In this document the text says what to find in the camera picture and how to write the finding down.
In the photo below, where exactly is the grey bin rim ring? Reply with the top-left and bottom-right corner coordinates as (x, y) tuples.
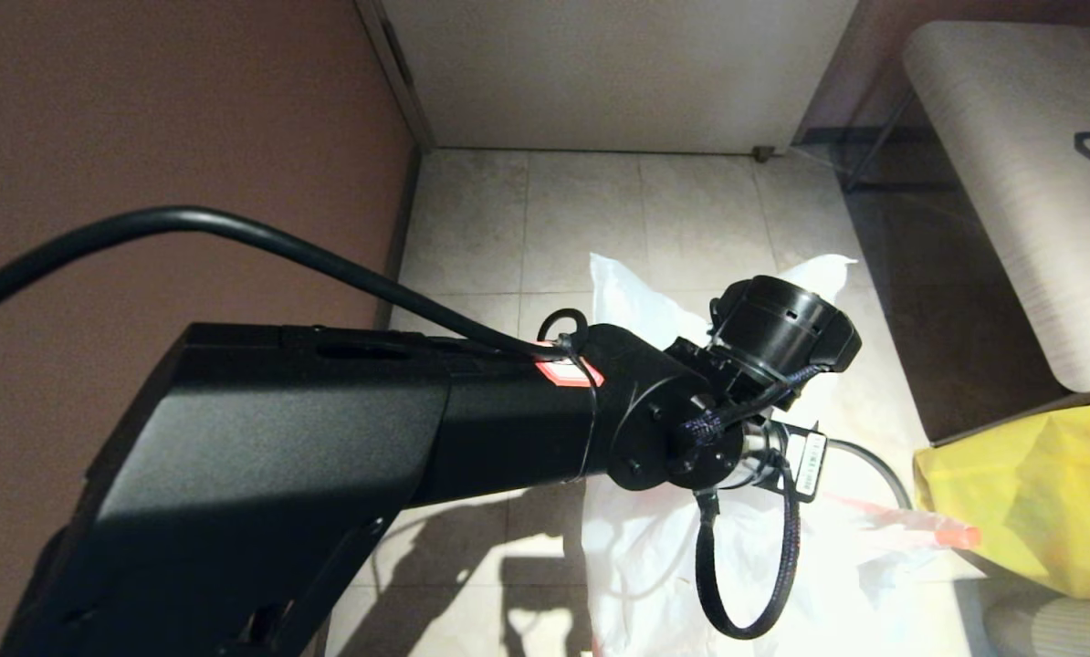
(828, 440), (913, 509)

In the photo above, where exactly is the used white bin liner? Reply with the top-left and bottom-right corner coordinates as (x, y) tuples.
(819, 493), (984, 657)

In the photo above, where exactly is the fresh white plastic bag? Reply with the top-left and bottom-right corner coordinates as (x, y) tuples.
(582, 253), (875, 657)

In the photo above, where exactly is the yellow bag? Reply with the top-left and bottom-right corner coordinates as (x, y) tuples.
(913, 401), (1090, 601)

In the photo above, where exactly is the white door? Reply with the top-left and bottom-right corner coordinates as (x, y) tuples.
(381, 0), (861, 154)

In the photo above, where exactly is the dark grey baseboard strip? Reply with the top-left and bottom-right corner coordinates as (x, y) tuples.
(373, 146), (424, 329)

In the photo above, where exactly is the black metal bench frame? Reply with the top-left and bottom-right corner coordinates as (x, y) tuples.
(840, 89), (926, 195)

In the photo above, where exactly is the grey door frame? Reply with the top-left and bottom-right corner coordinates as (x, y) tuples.
(355, 0), (437, 152)

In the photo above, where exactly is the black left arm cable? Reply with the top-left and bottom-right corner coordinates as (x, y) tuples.
(0, 206), (592, 363)

